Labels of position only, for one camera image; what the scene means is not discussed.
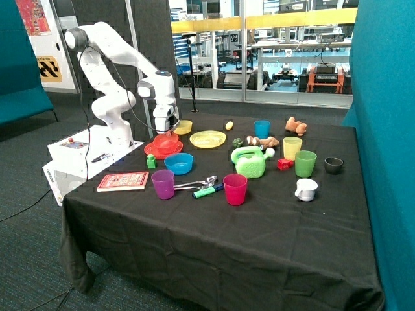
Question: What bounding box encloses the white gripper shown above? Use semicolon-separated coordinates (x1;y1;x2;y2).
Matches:
153;104;180;136

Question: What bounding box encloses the orange plastic bowl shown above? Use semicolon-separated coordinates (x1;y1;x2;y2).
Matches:
152;132;179;154

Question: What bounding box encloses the yellow plastic bowl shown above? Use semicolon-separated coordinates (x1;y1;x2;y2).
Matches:
174;120;193;135

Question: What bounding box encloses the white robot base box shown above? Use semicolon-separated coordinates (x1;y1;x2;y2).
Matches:
43;125;143;206

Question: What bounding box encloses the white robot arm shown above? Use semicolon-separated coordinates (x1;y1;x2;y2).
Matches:
65;22;180;148

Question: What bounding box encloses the orange plastic plate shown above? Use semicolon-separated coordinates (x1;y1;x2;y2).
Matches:
144;141;184;159

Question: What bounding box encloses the yellow plastic plate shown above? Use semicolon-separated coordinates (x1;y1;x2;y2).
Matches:
189;130;227;149

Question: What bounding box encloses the blue plastic bowl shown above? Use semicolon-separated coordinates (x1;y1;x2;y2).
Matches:
164;152;194;176

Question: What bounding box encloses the green toy block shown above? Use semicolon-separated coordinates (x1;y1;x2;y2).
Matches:
147;154;157;169

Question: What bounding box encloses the purple plastic cup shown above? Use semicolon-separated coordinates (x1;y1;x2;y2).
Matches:
151;170;174;200

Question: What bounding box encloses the red book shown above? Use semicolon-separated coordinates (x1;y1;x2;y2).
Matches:
97;172;149;192

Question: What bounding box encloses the yellow toy potato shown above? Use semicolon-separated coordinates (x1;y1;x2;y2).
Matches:
225;121;233;131

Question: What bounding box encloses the metal spoon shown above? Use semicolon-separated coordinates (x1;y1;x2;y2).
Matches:
174;183;213;190
174;175;217;188

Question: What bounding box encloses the green highlighter marker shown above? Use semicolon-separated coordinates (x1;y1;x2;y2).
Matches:
192;183;224;199

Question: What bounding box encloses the green toy pepper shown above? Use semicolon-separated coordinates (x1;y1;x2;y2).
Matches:
232;137;244;148

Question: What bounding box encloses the black marker pen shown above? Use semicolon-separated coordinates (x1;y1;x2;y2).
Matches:
91;154;110;163

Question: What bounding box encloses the pink plastic cup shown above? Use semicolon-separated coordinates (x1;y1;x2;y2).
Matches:
223;174;248;206

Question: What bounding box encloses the green toy watering can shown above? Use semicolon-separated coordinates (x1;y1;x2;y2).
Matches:
231;146;276;179

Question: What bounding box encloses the blue plastic cup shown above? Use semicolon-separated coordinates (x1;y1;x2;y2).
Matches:
254;120;270;139

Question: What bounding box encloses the brown white plush dog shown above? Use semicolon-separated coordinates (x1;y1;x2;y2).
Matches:
246;136;280;150

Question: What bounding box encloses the black tablecloth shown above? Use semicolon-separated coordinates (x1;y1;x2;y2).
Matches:
59;124;385;310

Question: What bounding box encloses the red toy block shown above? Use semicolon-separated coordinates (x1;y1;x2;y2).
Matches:
277;158;294;170

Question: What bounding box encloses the yellow plastic cup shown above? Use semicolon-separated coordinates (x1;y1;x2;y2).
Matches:
283;137;302;161

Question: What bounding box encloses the orange plush teddy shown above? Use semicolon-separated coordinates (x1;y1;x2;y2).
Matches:
285;117;307;137

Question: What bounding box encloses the yellow black sign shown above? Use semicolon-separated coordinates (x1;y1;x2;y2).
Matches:
36;56;62;83

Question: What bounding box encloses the green plastic cup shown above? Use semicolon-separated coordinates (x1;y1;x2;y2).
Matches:
294;150;317;178

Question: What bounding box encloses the white ceramic mug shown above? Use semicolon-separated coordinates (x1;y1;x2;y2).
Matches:
294;178;318;202

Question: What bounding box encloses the teal sofa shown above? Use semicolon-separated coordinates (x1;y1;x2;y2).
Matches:
1;0;54;125

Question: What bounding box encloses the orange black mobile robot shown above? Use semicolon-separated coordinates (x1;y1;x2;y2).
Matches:
298;63;352;95

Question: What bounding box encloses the black small cup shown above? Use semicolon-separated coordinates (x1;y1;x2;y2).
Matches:
324;157;344;175

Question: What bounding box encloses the red poster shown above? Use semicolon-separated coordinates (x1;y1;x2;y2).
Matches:
15;0;51;36

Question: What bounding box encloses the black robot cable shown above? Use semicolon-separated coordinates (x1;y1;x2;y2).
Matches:
0;45;163;223

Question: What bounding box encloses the teal partition wall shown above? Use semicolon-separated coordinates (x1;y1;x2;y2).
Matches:
344;1;414;310

